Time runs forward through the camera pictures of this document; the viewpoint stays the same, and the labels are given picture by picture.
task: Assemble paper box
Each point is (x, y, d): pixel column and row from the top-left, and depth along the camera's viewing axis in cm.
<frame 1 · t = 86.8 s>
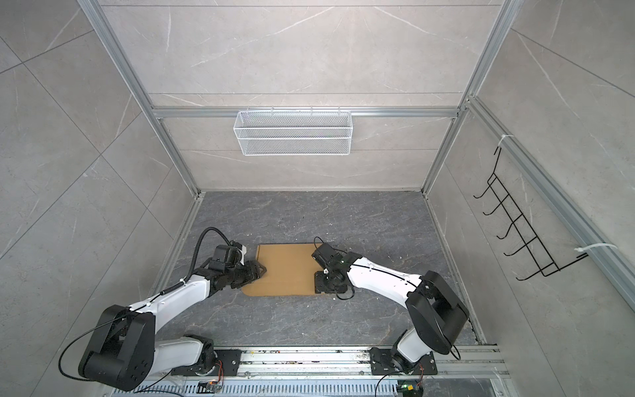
left hand: (263, 268, 89), fingers open
right hand: (323, 288, 85), fingers open
brown cardboard box blank: (288, 271, 89), point 6 cm above the table

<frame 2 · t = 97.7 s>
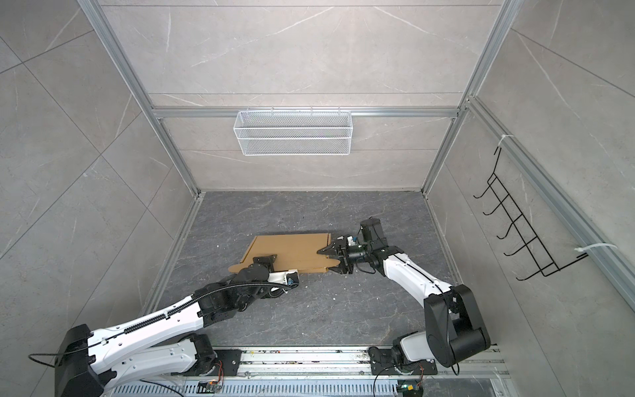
left hand: (276, 260, 77), fingers open
right hand: (322, 259, 76), fingers open
brown cardboard box blank: (296, 252, 78), point 20 cm above the table

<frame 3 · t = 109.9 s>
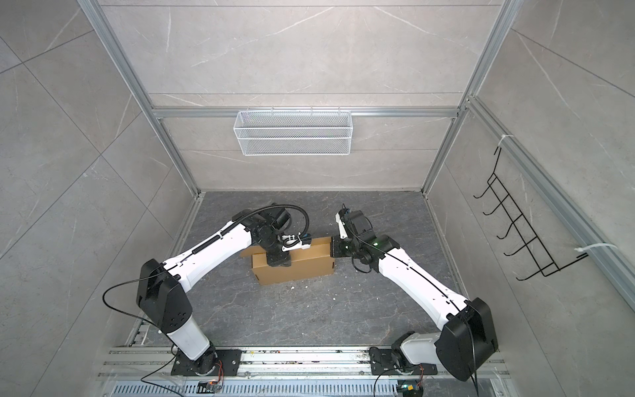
left hand: (288, 251, 83), fingers open
right hand: (334, 244, 81), fingers closed
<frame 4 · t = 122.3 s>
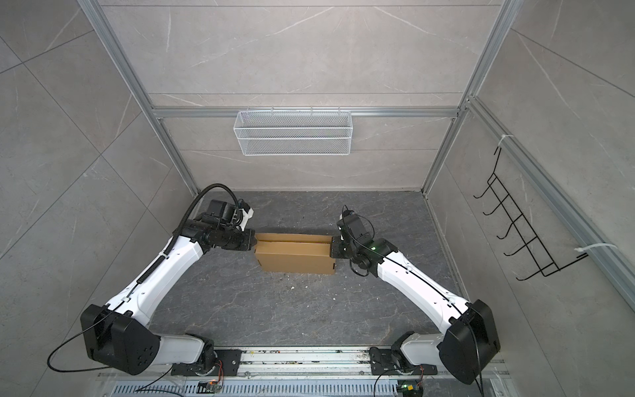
left hand: (258, 237, 81), fingers closed
right hand: (336, 244, 81), fingers closed
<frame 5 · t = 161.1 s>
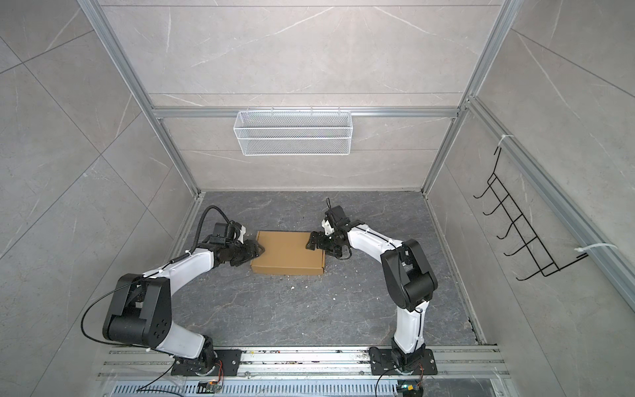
left hand: (260, 247, 92), fingers open
right hand: (317, 248, 93), fingers open
